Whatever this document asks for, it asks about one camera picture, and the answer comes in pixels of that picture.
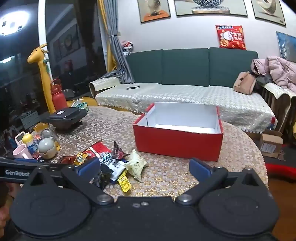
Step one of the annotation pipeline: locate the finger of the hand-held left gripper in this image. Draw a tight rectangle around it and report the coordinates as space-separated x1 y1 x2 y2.
30 162 75 170

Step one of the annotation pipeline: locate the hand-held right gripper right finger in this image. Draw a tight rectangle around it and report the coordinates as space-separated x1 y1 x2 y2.
175 158 269 207

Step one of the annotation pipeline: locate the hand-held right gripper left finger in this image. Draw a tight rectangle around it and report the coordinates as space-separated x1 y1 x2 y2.
22 158 114 206

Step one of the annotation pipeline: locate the small yellow green snack packet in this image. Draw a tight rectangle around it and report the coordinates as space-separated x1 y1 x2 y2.
73 152 90 166

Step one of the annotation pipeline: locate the brown snack packet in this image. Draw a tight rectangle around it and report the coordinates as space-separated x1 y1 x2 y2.
57 156 78 165

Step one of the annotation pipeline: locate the teal striped snack packet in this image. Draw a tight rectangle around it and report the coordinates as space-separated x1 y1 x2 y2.
99 152 114 165

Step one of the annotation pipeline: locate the red snack packet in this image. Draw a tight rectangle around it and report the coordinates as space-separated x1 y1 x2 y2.
83 141 112 160

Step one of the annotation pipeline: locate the white snack packet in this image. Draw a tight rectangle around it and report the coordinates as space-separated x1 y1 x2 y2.
108 160 127 181

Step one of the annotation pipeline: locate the red cardboard box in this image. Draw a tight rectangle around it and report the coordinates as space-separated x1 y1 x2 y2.
133 103 224 162

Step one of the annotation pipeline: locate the grey round egg ornament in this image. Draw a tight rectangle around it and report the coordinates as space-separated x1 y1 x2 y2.
38 138 58 159

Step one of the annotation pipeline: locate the pink cup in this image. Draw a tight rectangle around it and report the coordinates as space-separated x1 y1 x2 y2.
13 144 33 160

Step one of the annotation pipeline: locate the yellow capped white bottle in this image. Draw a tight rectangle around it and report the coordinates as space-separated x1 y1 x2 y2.
22 133 39 155

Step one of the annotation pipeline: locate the glass jar with yellow lid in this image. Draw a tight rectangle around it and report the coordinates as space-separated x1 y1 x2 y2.
33 123 60 149

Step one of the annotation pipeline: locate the black electric grill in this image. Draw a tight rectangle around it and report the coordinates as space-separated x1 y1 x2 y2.
46 108 87 131

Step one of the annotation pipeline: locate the green tissue pack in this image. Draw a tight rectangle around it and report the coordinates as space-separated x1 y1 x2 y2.
71 98 90 112

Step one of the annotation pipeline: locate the red water bottle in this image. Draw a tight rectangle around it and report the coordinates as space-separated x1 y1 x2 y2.
50 79 68 111

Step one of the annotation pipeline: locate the beige sofa seat cover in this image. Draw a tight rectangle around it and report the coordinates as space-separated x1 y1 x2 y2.
95 83 277 134

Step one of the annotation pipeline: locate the small cardboard box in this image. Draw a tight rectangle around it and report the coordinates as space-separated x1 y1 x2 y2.
260 130 284 159

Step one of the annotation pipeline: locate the red and black stool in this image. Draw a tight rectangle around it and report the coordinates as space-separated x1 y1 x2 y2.
265 144 296 181

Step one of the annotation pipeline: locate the beige sofa armrest cover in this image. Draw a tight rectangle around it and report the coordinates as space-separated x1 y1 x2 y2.
89 76 121 99

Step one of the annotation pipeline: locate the yellow giraffe toy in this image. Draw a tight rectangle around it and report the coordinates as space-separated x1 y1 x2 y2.
27 44 57 114

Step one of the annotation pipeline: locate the tan bag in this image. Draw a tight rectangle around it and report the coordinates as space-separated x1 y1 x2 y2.
233 71 257 95

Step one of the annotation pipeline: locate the wooden armchair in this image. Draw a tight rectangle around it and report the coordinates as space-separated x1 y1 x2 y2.
261 82 296 139

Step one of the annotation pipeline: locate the green sofa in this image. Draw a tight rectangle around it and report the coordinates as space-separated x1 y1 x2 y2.
89 47 278 137

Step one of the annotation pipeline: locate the dark grey garment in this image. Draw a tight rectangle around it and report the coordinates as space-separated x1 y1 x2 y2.
255 74 275 87

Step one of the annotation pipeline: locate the beige armchair cover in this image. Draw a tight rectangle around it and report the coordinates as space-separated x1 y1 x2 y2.
264 82 296 132

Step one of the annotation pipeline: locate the grey curtain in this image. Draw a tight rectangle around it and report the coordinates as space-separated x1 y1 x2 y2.
102 0 136 84

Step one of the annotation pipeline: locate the dark glass window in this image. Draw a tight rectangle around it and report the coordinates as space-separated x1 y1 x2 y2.
0 0 109 151

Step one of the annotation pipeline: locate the red and white plush toy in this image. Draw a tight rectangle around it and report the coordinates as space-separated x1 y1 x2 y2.
121 40 134 56

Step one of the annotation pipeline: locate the pink puffer jacket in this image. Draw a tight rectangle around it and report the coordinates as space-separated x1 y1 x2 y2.
251 56 296 93

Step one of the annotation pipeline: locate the red printed pillow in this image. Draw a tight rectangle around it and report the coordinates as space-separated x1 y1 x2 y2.
216 25 247 50

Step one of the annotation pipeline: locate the yellow curtain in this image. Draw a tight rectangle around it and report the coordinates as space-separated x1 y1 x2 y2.
97 0 117 75

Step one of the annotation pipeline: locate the wide framed wall picture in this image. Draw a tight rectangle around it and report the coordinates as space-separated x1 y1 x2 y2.
173 0 248 17

